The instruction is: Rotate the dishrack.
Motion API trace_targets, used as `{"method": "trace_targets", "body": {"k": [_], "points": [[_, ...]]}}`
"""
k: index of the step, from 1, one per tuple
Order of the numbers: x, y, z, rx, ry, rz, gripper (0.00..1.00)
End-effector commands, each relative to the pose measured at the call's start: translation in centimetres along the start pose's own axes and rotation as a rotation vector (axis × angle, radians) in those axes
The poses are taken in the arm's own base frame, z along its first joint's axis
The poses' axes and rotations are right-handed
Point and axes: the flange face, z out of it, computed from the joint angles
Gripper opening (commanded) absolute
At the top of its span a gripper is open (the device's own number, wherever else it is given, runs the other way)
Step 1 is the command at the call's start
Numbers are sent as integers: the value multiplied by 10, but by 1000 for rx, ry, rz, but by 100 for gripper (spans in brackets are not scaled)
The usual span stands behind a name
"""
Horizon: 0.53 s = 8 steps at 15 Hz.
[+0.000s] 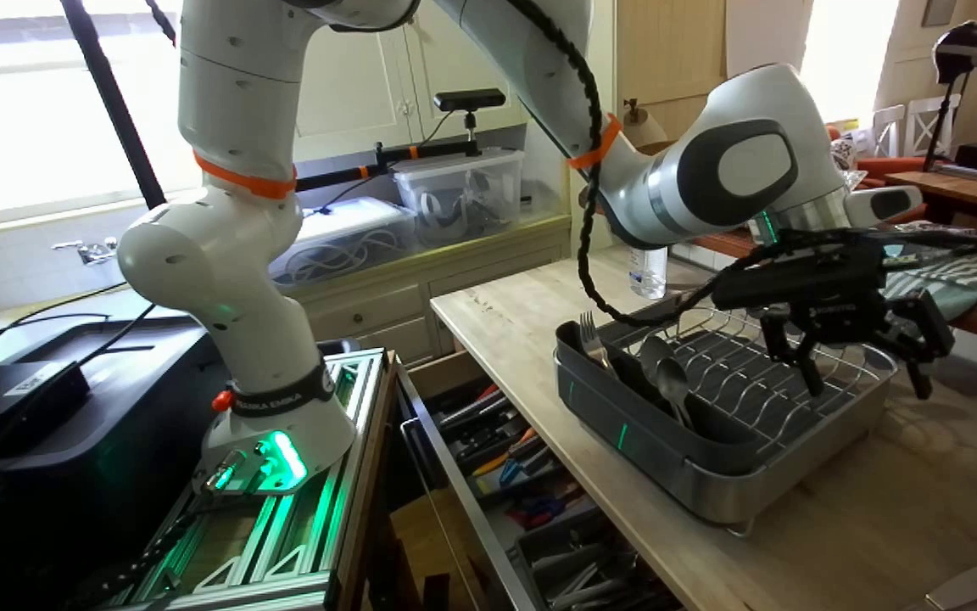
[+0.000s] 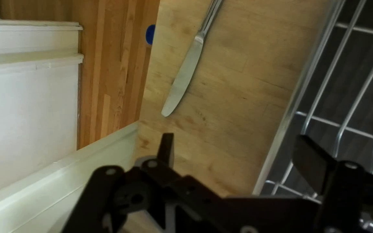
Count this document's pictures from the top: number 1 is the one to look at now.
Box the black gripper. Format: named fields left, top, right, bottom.
left=711, top=233, right=958, bottom=402

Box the grey dish rack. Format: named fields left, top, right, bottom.
left=552, top=303, right=903, bottom=533

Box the orange sofa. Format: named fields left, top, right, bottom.
left=840, top=123, right=933, bottom=190

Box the black lamp on stand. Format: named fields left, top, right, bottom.
left=923, top=16, right=977, bottom=172

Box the white hanging paper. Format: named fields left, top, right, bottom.
left=724, top=0, right=819, bottom=85

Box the open drawer with tools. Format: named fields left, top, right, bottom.
left=397, top=351, right=686, bottom=611

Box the cream drawer cabinet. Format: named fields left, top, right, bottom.
left=281, top=213, right=575, bottom=367

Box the black bar with orange clamps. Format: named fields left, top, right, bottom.
left=281, top=135, right=483, bottom=197

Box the black tripod pole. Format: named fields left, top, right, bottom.
left=58, top=0, right=171, bottom=213

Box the large black cabinet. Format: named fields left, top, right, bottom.
left=0, top=315, right=232, bottom=611

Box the flat black box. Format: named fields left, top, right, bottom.
left=0, top=354, right=94, bottom=461

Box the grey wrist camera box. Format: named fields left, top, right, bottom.
left=843, top=183, right=929, bottom=229

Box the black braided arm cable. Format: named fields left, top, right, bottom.
left=504, top=0, right=747, bottom=334

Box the black camera on bar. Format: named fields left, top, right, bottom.
left=431, top=85, right=508, bottom=157

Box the aluminium frame robot mount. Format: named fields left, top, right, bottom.
left=90, top=343, right=399, bottom=611

